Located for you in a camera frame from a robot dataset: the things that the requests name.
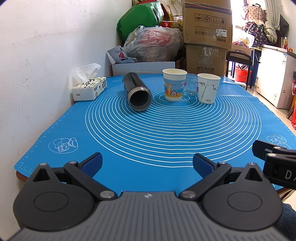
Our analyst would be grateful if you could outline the blue silicone baking mat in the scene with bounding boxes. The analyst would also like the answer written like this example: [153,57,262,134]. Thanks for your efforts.
[15,75,295,193]

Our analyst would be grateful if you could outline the cardboard box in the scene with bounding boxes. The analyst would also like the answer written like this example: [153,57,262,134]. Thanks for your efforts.
[183,0,232,50]
[186,44,227,76]

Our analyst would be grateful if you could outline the white open carton box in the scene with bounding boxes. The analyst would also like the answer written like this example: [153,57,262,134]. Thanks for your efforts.
[107,46,175,76]

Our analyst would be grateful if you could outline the green plastic bag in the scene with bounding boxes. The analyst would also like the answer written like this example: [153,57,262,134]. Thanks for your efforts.
[116,1,164,41]

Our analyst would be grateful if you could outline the white printed paper cup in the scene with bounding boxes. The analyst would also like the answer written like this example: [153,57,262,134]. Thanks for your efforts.
[197,73,221,104]

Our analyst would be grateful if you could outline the blue illustrated paper cup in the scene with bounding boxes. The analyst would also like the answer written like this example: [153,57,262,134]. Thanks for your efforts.
[163,69,187,101]

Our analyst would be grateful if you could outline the black chair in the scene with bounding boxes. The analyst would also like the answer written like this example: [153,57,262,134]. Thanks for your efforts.
[226,51,253,90]

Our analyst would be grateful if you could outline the clear bag with red contents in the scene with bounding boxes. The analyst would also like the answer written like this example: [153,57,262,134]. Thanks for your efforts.
[123,26,184,62]

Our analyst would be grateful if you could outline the upper cardboard box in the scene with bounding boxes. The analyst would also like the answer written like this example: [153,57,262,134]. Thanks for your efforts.
[183,0,232,50]

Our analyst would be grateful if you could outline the black thermos flask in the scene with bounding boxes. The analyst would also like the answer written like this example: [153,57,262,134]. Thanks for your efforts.
[122,72,152,111]

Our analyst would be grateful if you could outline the red shopping bag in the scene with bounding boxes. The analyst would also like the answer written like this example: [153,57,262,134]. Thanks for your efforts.
[291,78,296,130]

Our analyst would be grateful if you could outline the clear glass cup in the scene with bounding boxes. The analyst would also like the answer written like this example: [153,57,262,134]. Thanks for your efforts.
[183,76,198,95]

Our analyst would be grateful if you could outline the red bucket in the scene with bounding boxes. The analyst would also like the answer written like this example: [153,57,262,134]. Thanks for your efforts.
[234,66,252,83]

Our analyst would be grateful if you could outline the lower cardboard box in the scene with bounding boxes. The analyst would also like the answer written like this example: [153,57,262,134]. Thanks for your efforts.
[186,44,227,76]

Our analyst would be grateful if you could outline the white tissue pack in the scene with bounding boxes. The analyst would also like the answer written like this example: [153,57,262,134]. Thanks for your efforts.
[72,63,107,101]

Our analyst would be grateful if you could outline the white chest freezer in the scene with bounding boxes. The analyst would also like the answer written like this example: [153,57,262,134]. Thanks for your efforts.
[256,45,295,109]

